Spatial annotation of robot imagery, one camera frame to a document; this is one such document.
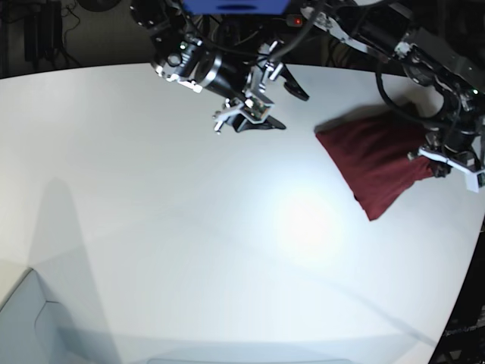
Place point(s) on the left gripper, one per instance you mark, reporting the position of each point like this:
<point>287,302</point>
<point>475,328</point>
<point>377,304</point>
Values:
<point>449,143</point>

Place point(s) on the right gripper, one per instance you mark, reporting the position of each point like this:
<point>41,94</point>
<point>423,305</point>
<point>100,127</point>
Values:
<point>228,78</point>

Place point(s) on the dark red t-shirt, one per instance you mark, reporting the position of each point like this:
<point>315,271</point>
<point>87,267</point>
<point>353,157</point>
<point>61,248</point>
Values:
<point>371,153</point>

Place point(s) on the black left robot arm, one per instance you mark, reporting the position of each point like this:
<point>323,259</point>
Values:
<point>389,31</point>

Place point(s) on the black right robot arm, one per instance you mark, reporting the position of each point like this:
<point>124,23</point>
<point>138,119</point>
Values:
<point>234,56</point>

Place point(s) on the black power strip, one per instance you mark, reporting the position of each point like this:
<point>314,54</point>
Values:
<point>298,20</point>

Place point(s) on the blue box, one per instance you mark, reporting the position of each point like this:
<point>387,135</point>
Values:
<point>236,6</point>

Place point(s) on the black box on floor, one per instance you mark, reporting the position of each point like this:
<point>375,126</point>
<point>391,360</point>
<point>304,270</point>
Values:
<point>42,32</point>

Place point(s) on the white bin at corner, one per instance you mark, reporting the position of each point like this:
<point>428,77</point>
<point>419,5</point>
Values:
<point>29,334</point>

